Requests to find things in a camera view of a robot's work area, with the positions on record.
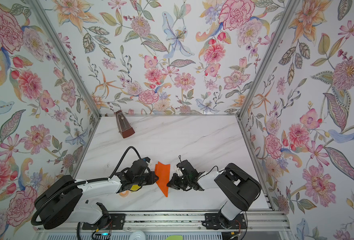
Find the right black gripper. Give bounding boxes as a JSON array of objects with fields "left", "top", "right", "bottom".
[{"left": 166, "top": 173, "right": 191, "bottom": 191}]

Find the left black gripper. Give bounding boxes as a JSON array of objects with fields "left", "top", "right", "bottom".
[{"left": 133, "top": 172, "right": 162, "bottom": 187}]

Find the orange square paper sheet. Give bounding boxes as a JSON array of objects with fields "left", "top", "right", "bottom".
[{"left": 155, "top": 162, "right": 171, "bottom": 198}]

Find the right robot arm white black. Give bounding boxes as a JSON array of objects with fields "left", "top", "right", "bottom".
[{"left": 167, "top": 160, "right": 262, "bottom": 223}]

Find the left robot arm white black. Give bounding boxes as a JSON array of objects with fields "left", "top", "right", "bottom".
[{"left": 31, "top": 158, "right": 159, "bottom": 230}]

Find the yellow rectangular block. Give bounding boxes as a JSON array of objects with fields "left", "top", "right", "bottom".
[{"left": 130, "top": 185, "right": 142, "bottom": 192}]

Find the orange tape roll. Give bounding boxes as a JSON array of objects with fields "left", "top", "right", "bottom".
[{"left": 119, "top": 191, "right": 130, "bottom": 198}]

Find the brown wooden metronome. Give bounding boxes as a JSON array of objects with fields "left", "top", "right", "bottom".
[{"left": 115, "top": 111, "right": 135, "bottom": 139}]

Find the green object at edge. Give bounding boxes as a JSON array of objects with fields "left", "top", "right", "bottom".
[{"left": 165, "top": 235, "right": 184, "bottom": 240}]

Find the white round object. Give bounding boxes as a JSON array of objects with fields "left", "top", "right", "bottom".
[{"left": 129, "top": 231, "right": 147, "bottom": 240}]

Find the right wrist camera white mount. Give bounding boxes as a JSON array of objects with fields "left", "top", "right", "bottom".
[{"left": 175, "top": 167, "right": 184, "bottom": 177}]

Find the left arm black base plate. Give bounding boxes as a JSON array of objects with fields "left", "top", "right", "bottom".
[{"left": 82, "top": 214, "right": 126, "bottom": 231}]

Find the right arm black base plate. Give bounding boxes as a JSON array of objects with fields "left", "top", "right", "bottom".
[{"left": 202, "top": 213, "right": 247, "bottom": 230}]

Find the aluminium front rail frame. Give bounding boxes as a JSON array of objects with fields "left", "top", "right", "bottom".
[{"left": 32, "top": 209, "right": 295, "bottom": 234}]

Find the black corrugated cable conduit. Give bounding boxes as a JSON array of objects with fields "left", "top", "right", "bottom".
[{"left": 30, "top": 146, "right": 143, "bottom": 226}]

